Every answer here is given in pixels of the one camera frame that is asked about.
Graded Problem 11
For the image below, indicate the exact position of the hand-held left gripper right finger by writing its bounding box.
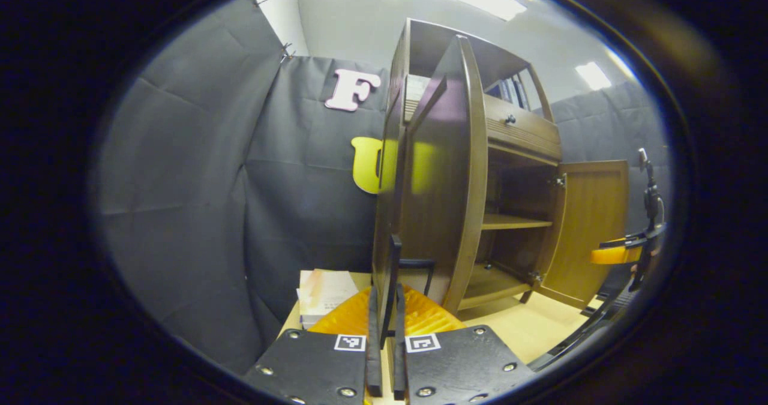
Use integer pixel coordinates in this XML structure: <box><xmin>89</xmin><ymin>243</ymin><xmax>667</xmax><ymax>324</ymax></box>
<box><xmin>393</xmin><ymin>284</ymin><xmax>536</xmax><ymax>405</ymax></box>

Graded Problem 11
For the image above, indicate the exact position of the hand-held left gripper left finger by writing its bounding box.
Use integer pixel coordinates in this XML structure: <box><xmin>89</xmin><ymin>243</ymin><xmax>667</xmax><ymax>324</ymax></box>
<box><xmin>243</xmin><ymin>285</ymin><xmax>385</xmax><ymax>405</ymax></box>

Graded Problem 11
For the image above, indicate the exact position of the wooden shoe cabinet door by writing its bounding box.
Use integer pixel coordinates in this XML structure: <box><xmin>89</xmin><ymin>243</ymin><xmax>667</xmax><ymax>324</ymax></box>
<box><xmin>536</xmin><ymin>160</ymin><xmax>629</xmax><ymax>310</ymax></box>
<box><xmin>372</xmin><ymin>34</ymin><xmax>490</xmax><ymax>316</ymax></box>

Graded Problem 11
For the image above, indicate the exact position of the black door handle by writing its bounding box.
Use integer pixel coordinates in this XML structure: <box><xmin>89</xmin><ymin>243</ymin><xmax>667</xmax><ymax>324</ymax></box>
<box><xmin>379</xmin><ymin>233</ymin><xmax>437</xmax><ymax>349</ymax></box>

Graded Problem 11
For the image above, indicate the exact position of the wooden double-door shoe cabinet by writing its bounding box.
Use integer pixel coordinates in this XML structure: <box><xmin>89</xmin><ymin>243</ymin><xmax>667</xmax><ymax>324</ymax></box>
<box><xmin>372</xmin><ymin>18</ymin><xmax>629</xmax><ymax>316</ymax></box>

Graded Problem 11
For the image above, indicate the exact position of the wooden cabinet inner shelf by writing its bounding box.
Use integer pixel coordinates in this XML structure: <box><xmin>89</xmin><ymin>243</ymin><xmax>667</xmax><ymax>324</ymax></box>
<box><xmin>480</xmin><ymin>213</ymin><xmax>554</xmax><ymax>232</ymax></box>

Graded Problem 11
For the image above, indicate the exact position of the wooden cabinet drawer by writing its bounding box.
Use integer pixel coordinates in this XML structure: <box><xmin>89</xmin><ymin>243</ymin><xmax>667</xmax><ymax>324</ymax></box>
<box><xmin>484</xmin><ymin>93</ymin><xmax>563</xmax><ymax>161</ymax></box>

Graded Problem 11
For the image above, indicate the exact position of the black backdrop cloth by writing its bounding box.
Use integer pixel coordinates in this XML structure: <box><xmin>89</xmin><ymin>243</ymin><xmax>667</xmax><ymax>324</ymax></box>
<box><xmin>93</xmin><ymin>0</ymin><xmax>671</xmax><ymax>376</ymax></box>

